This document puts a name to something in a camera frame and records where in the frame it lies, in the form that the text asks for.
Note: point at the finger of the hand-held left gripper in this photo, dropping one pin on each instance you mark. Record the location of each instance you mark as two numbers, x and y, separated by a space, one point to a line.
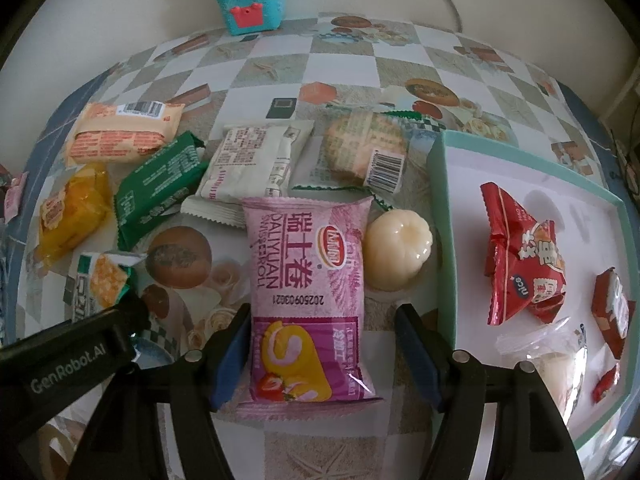
134 315

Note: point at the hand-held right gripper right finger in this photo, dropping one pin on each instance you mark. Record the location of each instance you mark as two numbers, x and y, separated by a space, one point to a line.
415 355

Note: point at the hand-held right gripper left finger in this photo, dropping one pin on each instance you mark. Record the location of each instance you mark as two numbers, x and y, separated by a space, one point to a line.
230 355

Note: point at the white and green cracker packet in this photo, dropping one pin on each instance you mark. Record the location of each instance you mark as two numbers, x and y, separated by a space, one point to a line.
102 280

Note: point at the pink cake roll packet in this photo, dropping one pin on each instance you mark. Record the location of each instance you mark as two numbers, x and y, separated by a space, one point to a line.
305 285

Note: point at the green snack packet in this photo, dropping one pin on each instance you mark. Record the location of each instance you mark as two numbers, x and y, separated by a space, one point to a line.
155 190

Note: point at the clear-wrapped white bun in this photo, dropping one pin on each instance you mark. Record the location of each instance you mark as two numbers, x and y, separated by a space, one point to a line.
550 375

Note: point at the red snack packet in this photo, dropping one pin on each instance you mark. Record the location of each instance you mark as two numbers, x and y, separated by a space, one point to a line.
515 240

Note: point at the small red candy packet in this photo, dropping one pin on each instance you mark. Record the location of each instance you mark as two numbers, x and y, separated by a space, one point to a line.
606 385

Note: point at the red and white biscuit packet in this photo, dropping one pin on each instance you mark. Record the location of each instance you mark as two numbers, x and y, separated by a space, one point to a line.
612 310

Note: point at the teal-edged white tray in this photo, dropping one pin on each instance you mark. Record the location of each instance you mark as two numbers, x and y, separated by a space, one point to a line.
565 190

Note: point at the pale jelly cup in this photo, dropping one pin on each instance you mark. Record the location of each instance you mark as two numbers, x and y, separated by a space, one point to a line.
397 247

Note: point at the yellow clear-wrapped cake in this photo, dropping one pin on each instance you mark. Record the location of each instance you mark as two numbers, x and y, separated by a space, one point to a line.
70 210

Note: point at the pink wrapper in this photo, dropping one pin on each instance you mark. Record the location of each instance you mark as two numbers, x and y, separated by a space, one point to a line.
15 195

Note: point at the orange biscuit packet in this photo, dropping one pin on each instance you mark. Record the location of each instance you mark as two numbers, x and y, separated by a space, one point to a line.
120 135

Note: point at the white snack packet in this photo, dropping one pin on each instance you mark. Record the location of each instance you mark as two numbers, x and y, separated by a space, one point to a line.
250 160

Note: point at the clear-wrapped round cracker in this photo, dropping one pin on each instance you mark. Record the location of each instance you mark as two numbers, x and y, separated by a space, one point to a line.
360 150

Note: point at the teal box with red crab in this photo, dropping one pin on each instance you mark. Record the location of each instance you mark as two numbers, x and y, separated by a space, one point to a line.
250 2

